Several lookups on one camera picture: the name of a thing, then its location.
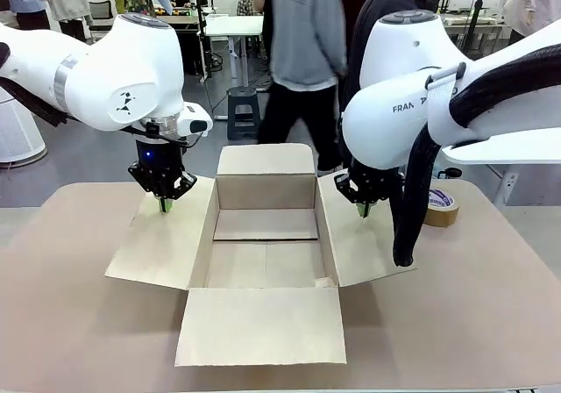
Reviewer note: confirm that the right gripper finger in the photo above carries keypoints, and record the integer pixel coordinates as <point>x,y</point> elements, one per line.
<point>347,187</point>
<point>376,203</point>

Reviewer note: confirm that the wooden workbench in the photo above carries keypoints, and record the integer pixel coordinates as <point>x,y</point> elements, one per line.
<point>182,20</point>

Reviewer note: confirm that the black plastic stool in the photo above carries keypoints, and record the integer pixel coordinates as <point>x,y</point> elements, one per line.
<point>243,99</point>

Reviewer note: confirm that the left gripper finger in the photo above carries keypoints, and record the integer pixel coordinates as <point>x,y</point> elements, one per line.
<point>144,180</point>
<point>182,183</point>

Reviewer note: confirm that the white table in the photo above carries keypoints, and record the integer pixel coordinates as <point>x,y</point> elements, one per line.
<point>504,152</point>

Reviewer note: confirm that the seated person plaid shirt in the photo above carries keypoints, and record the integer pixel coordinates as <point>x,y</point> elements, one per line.
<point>245,0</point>

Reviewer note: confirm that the black mesh chair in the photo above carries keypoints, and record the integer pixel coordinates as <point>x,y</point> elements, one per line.
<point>103,13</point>

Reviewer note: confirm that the person in black shirt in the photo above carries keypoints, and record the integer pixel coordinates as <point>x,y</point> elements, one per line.
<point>372,24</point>

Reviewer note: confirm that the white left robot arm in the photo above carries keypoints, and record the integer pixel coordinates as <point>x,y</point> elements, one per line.
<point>109,68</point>

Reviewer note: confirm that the white round air purifier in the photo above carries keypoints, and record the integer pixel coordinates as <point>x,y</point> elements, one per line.
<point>17,134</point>

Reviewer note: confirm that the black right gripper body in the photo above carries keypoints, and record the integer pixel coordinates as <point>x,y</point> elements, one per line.
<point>377,182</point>

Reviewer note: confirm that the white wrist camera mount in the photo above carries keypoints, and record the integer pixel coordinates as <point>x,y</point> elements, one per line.
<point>195,119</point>

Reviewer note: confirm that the white desk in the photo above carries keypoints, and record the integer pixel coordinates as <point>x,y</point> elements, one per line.
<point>236,26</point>

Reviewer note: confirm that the brown cardboard box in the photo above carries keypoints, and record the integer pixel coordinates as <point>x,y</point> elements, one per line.
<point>263,323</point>

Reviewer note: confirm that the brown packing tape roll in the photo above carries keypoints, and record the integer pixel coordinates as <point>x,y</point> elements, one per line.
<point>442,215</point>

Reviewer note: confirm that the person in grey hoodie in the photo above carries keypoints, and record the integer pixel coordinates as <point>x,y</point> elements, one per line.
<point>302,37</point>

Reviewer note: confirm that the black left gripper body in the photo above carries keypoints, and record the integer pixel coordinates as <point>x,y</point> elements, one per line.
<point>158,156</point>

